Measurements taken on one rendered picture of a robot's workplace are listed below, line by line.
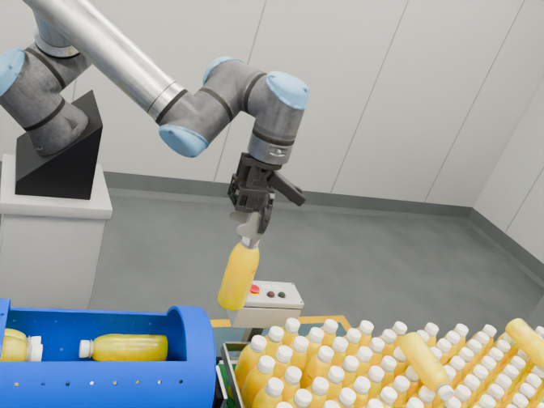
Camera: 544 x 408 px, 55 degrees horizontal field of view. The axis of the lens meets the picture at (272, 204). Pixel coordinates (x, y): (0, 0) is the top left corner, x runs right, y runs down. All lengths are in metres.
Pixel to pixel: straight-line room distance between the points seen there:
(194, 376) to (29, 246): 0.87
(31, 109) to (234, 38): 2.43
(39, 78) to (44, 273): 0.63
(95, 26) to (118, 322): 0.67
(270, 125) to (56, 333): 0.69
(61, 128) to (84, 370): 0.83
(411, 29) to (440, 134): 1.15
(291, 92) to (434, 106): 4.07
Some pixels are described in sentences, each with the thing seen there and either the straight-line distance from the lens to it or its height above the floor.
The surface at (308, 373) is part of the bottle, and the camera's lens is 1.49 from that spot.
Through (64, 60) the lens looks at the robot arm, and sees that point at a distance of 1.68.
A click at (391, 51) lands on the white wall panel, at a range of 4.55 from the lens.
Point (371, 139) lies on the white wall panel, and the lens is 4.79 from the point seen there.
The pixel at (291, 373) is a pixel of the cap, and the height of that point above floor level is 1.10.
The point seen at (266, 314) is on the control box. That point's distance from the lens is 1.56.
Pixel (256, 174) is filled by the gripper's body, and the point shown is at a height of 1.56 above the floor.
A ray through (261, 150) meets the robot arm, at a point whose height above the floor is 1.62.
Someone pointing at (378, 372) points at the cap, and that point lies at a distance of 1.49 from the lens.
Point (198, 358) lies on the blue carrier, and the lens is 1.14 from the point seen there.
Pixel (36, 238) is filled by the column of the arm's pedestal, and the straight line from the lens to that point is 1.80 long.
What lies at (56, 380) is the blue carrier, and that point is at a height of 1.18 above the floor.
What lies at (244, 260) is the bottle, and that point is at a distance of 1.19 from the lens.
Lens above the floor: 1.99
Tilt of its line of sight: 26 degrees down
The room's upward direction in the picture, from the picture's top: 19 degrees clockwise
